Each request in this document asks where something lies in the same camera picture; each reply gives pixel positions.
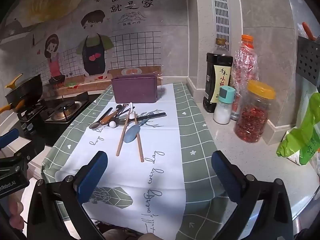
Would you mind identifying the long black handled utensil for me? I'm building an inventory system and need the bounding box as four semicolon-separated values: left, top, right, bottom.
117;112;167;126

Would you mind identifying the yellowed range hood cover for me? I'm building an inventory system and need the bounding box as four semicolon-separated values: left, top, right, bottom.
15;0;85;28

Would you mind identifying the black gas stove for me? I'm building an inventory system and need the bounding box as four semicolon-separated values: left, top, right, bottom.
0;91;90;150

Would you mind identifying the purple utensil holder box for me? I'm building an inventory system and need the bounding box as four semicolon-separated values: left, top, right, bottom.
111;74;159;104

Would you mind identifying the blue plastic spoon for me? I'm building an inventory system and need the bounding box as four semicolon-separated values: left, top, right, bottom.
124;119;150;144

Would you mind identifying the dark soy sauce bottle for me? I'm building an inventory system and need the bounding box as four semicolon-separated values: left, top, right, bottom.
202;38;233;113

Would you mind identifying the yellow lidded chili flake jar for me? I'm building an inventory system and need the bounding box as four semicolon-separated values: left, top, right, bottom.
234;80;276;143

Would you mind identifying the wooden chopstick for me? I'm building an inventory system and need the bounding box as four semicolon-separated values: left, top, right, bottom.
116;115;130;157
134;111;145;162

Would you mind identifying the teal lidded salt shaker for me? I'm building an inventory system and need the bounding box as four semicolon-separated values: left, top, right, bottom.
213;85;236;125

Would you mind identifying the grey perforated metal rack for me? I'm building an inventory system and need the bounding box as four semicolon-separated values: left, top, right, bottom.
297;36;320;88

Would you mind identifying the white vent grille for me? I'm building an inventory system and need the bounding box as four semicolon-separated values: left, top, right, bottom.
210;0;230;52

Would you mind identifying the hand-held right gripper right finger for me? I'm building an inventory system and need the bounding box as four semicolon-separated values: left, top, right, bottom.
211;150;294;240

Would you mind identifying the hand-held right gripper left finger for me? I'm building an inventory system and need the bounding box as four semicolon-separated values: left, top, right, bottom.
26;151;108;240

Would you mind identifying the black wok with yellow handle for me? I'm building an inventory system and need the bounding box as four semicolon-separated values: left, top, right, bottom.
0;74;43;113

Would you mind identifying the orange capped chili bottle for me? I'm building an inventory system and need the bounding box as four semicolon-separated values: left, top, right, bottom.
231;34;259;120

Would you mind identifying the green plastic bag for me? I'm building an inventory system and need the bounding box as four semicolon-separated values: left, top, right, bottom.
276;92;320;167

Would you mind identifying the orange handled tool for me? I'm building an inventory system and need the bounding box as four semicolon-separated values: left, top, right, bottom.
301;22;316;42

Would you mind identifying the cartoon couple wall poster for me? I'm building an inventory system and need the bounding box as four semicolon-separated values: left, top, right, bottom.
0;0;187;90

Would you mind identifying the brown wooden handled spoon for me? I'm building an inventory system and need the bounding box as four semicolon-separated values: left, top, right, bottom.
100;110;120;125

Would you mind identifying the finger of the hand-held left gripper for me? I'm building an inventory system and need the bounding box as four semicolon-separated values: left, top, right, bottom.
0;152;32;178
0;128;20;155

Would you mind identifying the person's left hand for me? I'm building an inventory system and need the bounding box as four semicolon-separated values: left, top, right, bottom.
9;200;25;232

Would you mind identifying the green checked white tablecloth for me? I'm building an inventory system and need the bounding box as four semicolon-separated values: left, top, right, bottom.
41;82;227;240

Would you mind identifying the black handled metal spoon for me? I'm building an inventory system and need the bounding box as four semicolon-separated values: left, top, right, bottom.
89;107;113;130

